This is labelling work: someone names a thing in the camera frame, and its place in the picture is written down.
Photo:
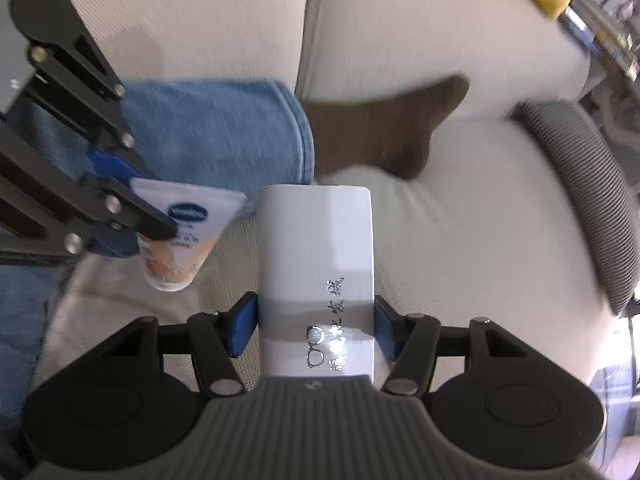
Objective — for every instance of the stack of books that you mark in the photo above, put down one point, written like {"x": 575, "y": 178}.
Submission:
{"x": 600, "y": 35}

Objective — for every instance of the beige sofa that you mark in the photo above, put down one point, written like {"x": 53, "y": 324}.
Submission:
{"x": 450, "y": 235}

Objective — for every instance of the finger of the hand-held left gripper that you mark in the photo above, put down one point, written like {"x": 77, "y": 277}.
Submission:
{"x": 112, "y": 162}
{"x": 145, "y": 217}

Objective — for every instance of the person's left jeans leg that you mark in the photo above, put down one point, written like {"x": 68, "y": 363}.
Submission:
{"x": 215, "y": 130}

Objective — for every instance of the white floral cream tube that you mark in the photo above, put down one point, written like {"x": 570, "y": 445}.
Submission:
{"x": 175, "y": 260}

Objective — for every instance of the white glasses case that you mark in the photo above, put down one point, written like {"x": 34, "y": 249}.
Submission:
{"x": 310, "y": 250}

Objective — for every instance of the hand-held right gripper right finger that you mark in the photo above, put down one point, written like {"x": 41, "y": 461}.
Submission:
{"x": 385, "y": 327}

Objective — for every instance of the grey striped cushion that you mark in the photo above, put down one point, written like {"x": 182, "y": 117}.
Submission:
{"x": 590, "y": 185}

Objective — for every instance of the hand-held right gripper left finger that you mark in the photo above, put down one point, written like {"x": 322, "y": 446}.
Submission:
{"x": 245, "y": 327}

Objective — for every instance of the person's brown sock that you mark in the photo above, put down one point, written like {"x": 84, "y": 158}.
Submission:
{"x": 380, "y": 130}

